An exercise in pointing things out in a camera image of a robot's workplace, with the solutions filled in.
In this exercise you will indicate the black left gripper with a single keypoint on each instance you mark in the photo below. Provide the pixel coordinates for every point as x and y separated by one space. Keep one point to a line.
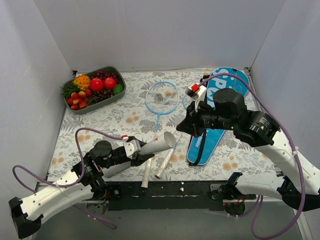
136 155

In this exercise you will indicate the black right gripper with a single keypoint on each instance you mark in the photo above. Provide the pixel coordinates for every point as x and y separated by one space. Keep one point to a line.
192 121

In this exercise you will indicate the white plastic shuttlecock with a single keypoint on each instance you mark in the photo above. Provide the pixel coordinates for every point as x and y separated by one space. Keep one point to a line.
179 118

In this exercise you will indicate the white shuttlecock tube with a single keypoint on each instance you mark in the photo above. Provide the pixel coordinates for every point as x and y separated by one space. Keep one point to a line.
163 142

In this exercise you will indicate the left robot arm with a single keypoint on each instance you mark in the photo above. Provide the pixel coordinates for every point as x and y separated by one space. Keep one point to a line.
84 181

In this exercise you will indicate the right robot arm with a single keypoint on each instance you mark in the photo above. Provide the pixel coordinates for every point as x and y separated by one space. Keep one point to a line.
261 132

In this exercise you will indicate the blue racket left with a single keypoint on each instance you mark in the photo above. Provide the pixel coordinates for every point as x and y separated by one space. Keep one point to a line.
162 98

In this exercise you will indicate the blue racket bag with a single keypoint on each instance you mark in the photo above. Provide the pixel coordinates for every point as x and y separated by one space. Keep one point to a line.
201 148

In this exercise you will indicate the floral tablecloth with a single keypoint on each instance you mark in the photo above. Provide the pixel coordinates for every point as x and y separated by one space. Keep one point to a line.
129 116

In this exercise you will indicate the green lime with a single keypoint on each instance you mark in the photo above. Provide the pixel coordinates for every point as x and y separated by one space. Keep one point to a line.
118 89

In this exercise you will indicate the red apple right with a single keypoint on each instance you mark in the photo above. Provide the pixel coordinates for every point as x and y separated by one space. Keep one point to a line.
109 83

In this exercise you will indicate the red apple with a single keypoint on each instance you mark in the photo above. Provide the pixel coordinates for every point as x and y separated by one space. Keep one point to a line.
109 83
96 85

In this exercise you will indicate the small red yellow fruits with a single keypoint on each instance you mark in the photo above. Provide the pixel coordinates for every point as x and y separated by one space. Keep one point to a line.
79 100

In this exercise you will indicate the red apple left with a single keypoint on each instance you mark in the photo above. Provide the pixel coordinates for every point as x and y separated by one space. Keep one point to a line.
96 85

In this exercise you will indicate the dark grape bunch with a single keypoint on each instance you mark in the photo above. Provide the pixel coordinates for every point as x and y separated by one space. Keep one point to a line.
104 74

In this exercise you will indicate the orange flower fruit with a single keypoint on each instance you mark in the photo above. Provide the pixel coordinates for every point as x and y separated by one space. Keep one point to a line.
82 82

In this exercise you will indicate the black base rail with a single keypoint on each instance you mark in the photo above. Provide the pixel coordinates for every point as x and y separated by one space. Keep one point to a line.
162 195

